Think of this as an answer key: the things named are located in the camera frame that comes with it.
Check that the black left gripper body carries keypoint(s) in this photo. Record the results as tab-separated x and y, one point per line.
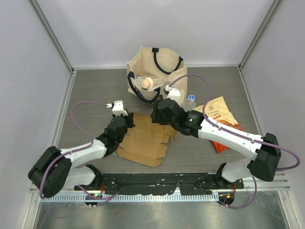
128	122

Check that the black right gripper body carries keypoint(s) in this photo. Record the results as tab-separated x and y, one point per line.
158	118

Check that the brown cardboard box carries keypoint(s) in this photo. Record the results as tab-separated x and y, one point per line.
146	143

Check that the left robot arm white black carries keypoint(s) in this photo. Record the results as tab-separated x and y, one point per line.
59	169

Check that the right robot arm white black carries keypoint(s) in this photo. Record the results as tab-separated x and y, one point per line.
262	153

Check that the clear plastic water bottle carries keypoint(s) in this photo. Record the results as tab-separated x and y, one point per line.
189	103

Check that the peach capped bottle in bag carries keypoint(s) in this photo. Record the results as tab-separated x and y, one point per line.
151	82

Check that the white item in bag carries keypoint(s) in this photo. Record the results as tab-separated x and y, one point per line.
139	78

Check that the beige canvas tote bag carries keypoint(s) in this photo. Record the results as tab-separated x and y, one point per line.
149	62

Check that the cassava chips snack bag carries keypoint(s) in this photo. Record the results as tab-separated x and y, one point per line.
217	109

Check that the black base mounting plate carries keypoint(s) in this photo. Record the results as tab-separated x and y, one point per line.
160	184

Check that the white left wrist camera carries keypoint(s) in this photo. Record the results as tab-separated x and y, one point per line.
117	108

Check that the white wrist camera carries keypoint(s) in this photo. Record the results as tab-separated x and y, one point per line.
172	93
117	108

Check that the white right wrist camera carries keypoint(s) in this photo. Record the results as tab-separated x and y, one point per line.
172	93

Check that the white slotted cable duct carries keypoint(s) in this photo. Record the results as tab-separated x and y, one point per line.
176	197

